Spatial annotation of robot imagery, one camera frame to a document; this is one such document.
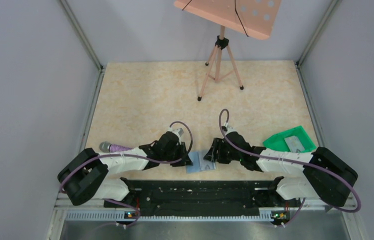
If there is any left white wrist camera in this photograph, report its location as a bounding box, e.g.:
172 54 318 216
168 127 184 141

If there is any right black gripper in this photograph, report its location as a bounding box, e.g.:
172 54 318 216
204 137 243 164

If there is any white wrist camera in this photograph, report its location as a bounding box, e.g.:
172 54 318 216
168 127 184 141
222 122 237 135

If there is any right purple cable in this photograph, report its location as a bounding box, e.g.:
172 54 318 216
218 108 362 229

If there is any purple glitter microphone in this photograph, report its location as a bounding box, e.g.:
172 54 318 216
99 141 131 153

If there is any beige card holder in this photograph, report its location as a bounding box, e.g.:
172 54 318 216
186 150 216 174

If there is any green plastic bin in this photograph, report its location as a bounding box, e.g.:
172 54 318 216
263 125 316 153

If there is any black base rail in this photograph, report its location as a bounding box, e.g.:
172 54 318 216
121 179 300 217

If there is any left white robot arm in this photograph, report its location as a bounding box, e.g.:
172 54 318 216
57 128 192 207

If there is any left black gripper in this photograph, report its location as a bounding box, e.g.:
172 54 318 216
162 141 193 167

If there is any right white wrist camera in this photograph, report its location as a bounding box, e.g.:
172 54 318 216
222 122 237 135

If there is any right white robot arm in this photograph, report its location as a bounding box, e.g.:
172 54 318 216
204 131 358 207

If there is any card in green bin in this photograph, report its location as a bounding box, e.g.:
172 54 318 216
284 135 305 153

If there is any pink music stand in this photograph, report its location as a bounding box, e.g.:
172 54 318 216
173 0 282 102

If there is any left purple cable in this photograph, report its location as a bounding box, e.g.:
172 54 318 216
59 120 194 229

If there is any purple cable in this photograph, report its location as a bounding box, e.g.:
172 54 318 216
59 120 194 229
218 108 362 229

